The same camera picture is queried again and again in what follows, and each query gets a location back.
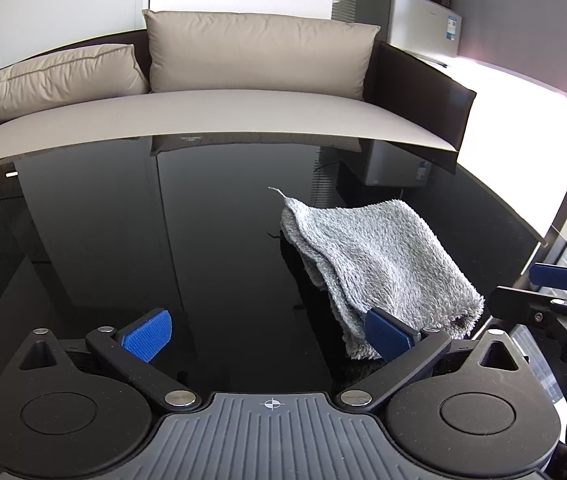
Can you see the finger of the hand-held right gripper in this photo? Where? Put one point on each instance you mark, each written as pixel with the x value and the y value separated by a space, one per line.
pixel 556 276
pixel 518 305

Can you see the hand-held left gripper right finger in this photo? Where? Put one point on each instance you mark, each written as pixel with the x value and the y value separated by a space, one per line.
pixel 388 336

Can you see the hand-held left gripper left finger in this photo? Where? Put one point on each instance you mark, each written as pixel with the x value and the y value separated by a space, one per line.
pixel 144 336

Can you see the grey terry towel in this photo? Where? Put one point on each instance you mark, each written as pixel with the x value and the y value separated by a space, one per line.
pixel 388 255

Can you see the dark brown beige sofa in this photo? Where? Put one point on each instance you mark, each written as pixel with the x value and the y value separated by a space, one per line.
pixel 243 112

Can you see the small beige cushion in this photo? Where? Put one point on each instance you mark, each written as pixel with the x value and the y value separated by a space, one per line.
pixel 58 80

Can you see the silver mini fridge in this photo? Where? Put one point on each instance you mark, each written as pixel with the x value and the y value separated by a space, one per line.
pixel 413 22

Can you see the large beige cushion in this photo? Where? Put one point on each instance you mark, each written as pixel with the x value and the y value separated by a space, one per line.
pixel 258 50

